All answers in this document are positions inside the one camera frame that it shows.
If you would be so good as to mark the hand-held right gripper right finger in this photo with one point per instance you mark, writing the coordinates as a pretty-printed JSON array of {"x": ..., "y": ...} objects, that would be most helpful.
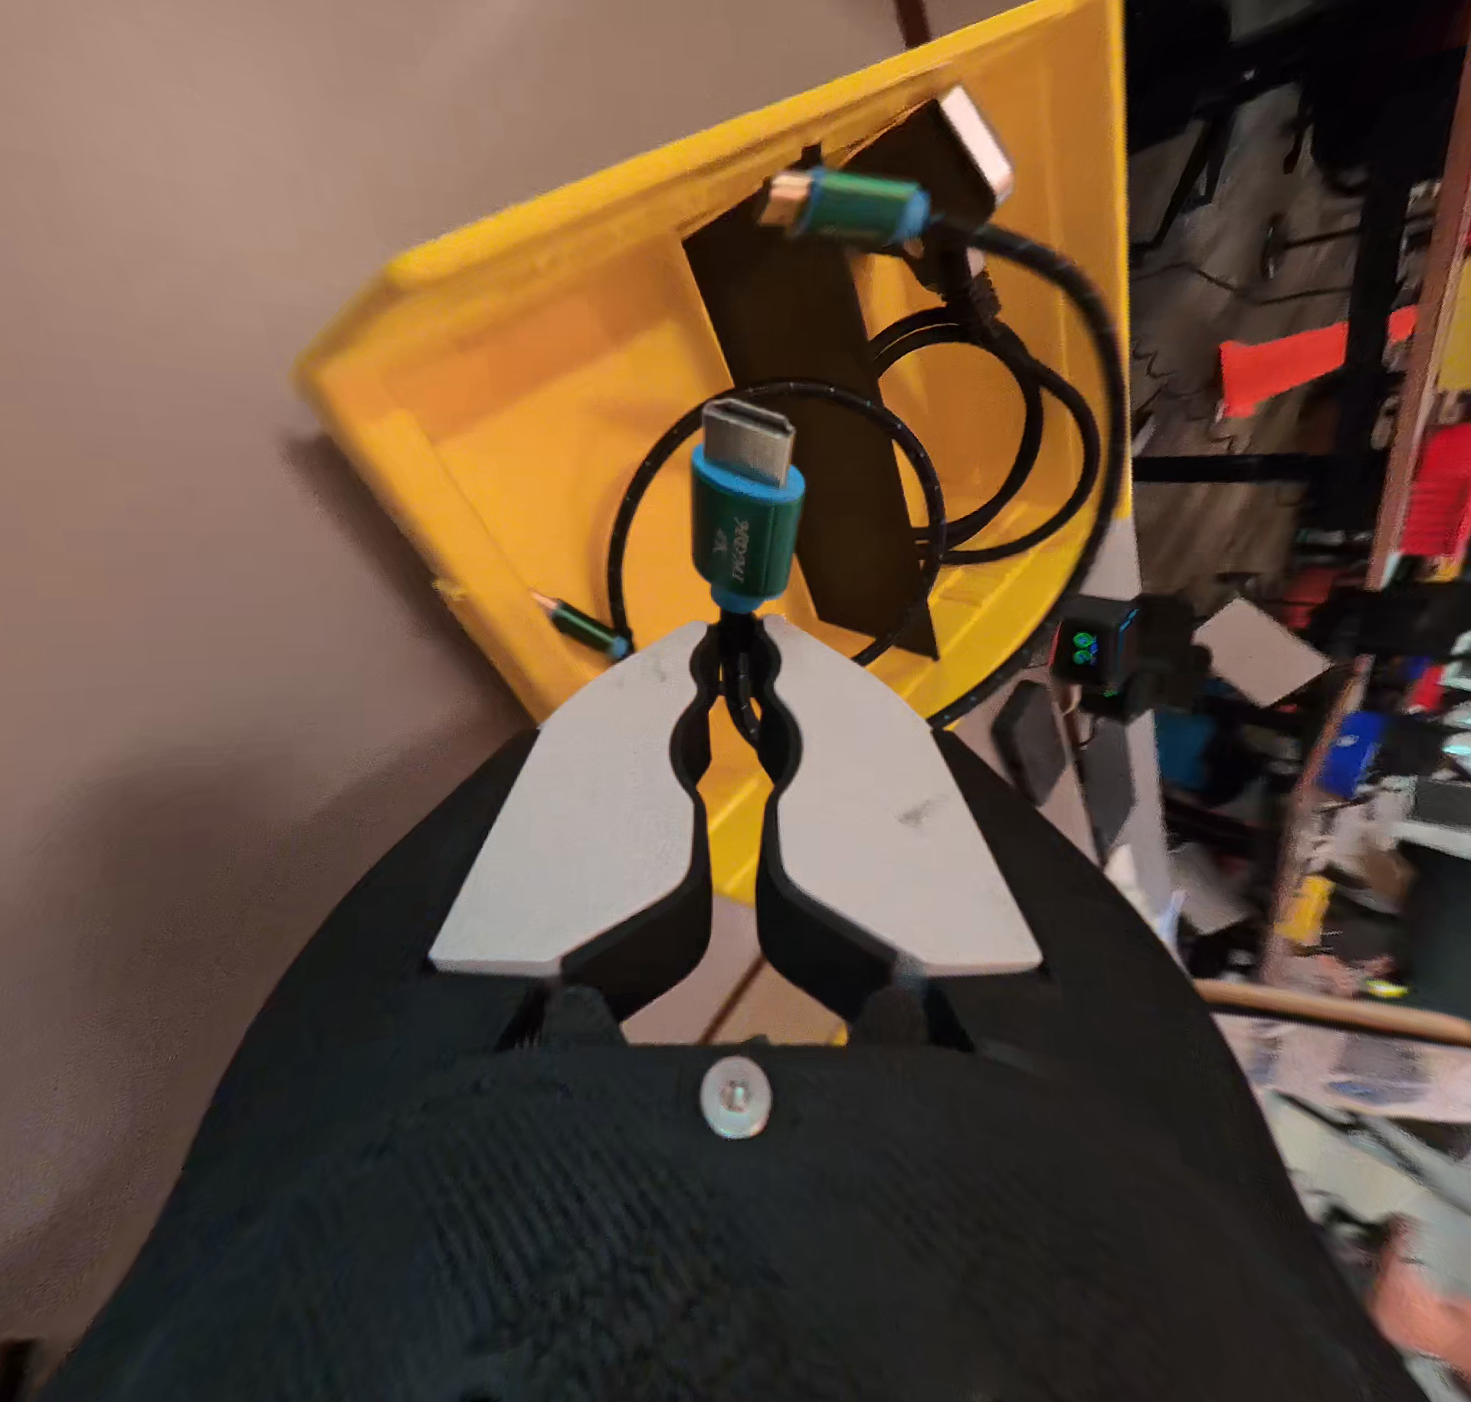
[{"x": 897, "y": 838}]

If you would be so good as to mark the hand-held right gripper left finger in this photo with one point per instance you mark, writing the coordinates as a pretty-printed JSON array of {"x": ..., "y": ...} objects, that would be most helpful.
[{"x": 586, "y": 827}]

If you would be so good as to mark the yellow plastic bin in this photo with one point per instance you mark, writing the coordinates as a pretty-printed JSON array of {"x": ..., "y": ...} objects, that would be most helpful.
[{"x": 517, "y": 414}]

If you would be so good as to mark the black device with green lights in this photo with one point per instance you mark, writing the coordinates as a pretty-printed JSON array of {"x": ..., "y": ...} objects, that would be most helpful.
[{"x": 1092, "y": 654}]

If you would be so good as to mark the wooden stick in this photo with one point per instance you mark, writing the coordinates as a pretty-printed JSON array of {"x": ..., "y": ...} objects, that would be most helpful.
[{"x": 1334, "y": 1013}]

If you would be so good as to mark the black flat strip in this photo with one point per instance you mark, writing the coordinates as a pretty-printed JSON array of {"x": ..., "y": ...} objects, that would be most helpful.
[{"x": 793, "y": 322}]

